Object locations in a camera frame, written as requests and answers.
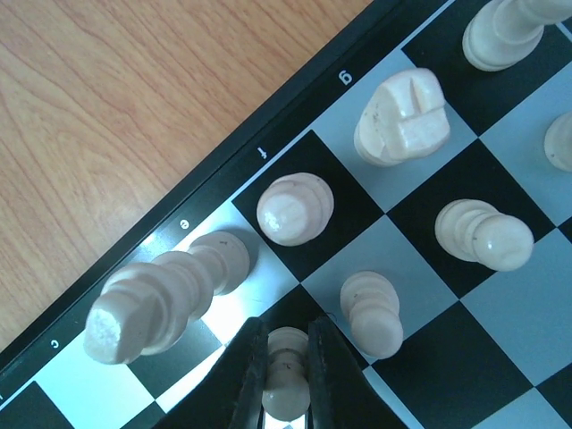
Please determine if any white bishop piece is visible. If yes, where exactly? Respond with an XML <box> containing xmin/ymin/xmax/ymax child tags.
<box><xmin>257</xmin><ymin>172</ymin><xmax>334</xmax><ymax>247</ymax></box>

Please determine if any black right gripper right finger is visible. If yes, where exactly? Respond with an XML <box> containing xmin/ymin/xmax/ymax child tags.
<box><xmin>307</xmin><ymin>316</ymin><xmax>402</xmax><ymax>429</ymax></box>

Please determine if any white king piece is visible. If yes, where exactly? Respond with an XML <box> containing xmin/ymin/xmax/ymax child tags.
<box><xmin>84</xmin><ymin>231</ymin><xmax>250</xmax><ymax>365</ymax></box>

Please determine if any white rook piece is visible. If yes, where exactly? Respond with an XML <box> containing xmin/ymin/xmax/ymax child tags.
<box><xmin>462</xmin><ymin>0</ymin><xmax>571</xmax><ymax>72</ymax></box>

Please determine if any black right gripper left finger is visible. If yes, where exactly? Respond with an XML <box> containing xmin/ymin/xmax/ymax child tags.
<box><xmin>155</xmin><ymin>317</ymin><xmax>268</xmax><ymax>429</ymax></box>

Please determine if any white knight piece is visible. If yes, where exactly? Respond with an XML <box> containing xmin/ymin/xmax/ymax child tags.
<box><xmin>354</xmin><ymin>68</ymin><xmax>450</xmax><ymax>167</ymax></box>

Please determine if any white pawn piece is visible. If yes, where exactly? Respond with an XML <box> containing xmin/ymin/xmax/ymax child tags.
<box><xmin>543</xmin><ymin>112</ymin><xmax>572</xmax><ymax>172</ymax></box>

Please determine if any black white chessboard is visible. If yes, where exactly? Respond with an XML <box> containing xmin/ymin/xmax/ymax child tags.
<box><xmin>1</xmin><ymin>1</ymin><xmax>571</xmax><ymax>428</ymax></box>

